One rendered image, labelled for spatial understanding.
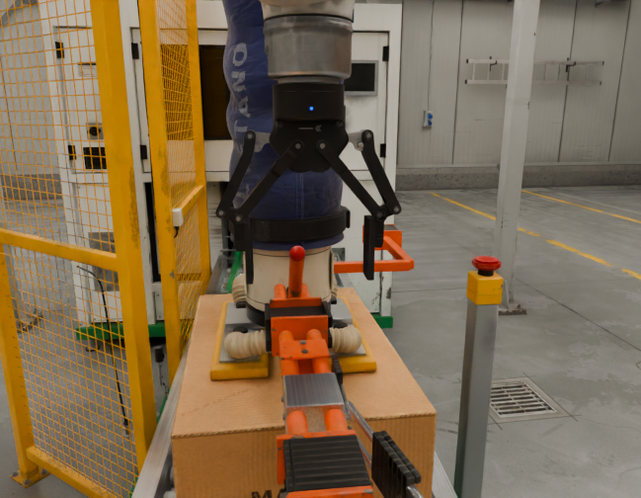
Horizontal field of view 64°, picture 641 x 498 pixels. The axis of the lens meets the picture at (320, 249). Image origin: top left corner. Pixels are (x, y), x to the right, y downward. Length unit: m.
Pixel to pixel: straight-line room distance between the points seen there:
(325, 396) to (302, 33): 0.37
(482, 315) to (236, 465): 0.77
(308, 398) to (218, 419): 0.28
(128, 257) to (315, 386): 0.96
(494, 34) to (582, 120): 2.48
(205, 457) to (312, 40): 0.59
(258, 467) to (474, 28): 9.95
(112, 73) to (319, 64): 0.96
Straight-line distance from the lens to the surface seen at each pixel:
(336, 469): 0.47
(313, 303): 0.82
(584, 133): 11.60
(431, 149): 10.11
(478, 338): 1.40
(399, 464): 0.48
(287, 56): 0.53
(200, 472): 0.85
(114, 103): 1.42
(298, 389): 0.59
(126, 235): 1.46
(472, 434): 1.53
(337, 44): 0.54
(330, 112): 0.54
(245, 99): 0.91
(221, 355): 0.95
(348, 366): 0.93
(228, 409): 0.85
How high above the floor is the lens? 1.39
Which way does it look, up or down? 15 degrees down
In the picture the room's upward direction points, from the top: straight up
